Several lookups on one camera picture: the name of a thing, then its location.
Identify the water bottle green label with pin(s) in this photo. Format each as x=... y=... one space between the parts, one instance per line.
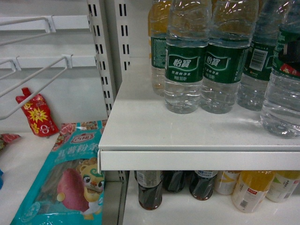
x=280 y=113

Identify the white upper shelf board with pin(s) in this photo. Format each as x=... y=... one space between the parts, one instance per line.
x=141 y=134

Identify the water bottle green logo front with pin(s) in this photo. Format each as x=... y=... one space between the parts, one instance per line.
x=186 y=44

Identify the water bottle green logo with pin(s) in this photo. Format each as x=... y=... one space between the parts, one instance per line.
x=186 y=44
x=231 y=30

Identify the rear water bottle text label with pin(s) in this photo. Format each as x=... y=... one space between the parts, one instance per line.
x=158 y=78

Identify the white perforated shelf upright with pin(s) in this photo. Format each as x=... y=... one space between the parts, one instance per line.
x=99 y=28

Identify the water bottle barcode label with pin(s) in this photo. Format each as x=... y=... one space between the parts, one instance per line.
x=258 y=65

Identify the dark tea bottle left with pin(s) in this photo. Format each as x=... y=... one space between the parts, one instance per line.
x=149 y=188

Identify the dark tea bottle middle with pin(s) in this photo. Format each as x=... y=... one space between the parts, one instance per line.
x=173 y=181

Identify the dark tea bottle blue label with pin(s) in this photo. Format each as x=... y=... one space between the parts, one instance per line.
x=202 y=184

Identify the orange juice bottle behind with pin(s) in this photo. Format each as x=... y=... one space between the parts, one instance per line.
x=157 y=29

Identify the white yellow drink bottle rear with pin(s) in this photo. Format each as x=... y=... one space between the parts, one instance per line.
x=226 y=181

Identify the teal sweet potato noodle bag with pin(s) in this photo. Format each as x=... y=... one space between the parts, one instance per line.
x=69 y=189

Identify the red sauce pouch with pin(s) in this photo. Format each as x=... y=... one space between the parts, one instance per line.
x=39 y=117

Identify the yellow juice bottle front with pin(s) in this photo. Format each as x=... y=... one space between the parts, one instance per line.
x=251 y=189

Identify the white green drink bottle right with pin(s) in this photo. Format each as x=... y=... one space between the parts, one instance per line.
x=283 y=185

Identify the blue object at edge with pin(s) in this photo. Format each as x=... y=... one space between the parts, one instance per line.
x=1 y=179

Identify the white wire hook lower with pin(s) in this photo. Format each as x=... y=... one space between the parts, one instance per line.
x=35 y=78

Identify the white wire hook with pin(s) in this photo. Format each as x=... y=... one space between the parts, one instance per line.
x=44 y=23
x=35 y=78

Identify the white wire hook upper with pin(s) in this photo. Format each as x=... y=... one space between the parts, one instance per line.
x=44 y=23

